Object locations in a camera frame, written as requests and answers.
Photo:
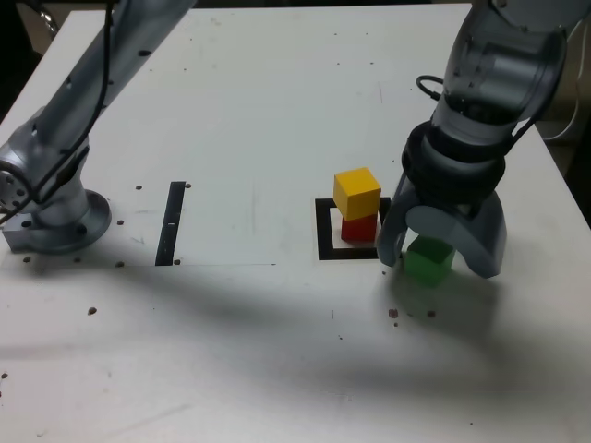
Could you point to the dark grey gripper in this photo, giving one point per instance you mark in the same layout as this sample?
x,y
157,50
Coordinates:
x,y
457,211

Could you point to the green cube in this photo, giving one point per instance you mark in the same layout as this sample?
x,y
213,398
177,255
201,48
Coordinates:
x,y
427,267

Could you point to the red cube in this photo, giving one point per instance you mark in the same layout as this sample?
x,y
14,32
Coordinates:
x,y
358,229

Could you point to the yellow cube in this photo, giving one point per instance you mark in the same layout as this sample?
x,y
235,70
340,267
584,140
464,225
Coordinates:
x,y
358,194

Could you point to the black tape square outline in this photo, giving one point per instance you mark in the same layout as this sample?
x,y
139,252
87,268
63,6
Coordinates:
x,y
323,231

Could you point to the black tape strip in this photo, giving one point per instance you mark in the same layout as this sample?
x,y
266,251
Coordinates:
x,y
170,221

